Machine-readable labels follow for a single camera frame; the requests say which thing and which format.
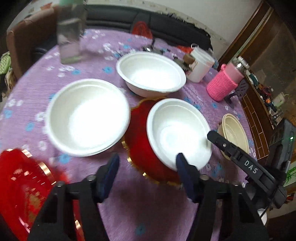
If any cream plastic bowl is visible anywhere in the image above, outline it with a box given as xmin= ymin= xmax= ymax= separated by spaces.
xmin=217 ymin=113 xmax=249 ymax=154

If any clear bottle green lid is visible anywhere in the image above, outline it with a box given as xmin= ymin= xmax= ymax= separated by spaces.
xmin=57 ymin=1 xmax=87 ymax=64

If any brown armchair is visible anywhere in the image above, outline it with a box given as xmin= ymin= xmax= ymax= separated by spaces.
xmin=6 ymin=6 xmax=59 ymax=79

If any wooden side cabinet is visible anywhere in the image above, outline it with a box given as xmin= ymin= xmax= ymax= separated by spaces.
xmin=240 ymin=78 xmax=273 ymax=165

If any pink knitted sleeve thermos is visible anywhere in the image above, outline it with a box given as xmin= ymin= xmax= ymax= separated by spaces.
xmin=206 ymin=56 xmax=249 ymax=102

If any small dark brown-capped bottle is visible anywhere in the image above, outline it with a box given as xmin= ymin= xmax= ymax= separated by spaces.
xmin=181 ymin=53 xmax=195 ymax=71

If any black leather sofa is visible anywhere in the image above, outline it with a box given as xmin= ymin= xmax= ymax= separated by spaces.
xmin=31 ymin=5 xmax=213 ymax=62

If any white paper bowl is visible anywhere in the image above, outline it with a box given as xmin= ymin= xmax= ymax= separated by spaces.
xmin=147 ymin=98 xmax=212 ymax=171
xmin=116 ymin=52 xmax=186 ymax=98
xmin=45 ymin=78 xmax=130 ymax=157

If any red gold-rimmed plate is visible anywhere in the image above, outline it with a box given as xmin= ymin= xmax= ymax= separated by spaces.
xmin=121 ymin=98 xmax=181 ymax=187
xmin=1 ymin=149 xmax=69 ymax=240

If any black phone stand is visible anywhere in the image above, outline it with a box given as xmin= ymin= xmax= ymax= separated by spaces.
xmin=224 ymin=79 xmax=249 ymax=108

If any red bag on sofa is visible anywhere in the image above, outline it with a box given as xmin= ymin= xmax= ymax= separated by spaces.
xmin=132 ymin=21 xmax=153 ymax=39

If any black motor device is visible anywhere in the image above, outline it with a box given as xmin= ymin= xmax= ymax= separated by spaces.
xmin=142 ymin=38 xmax=170 ymax=55

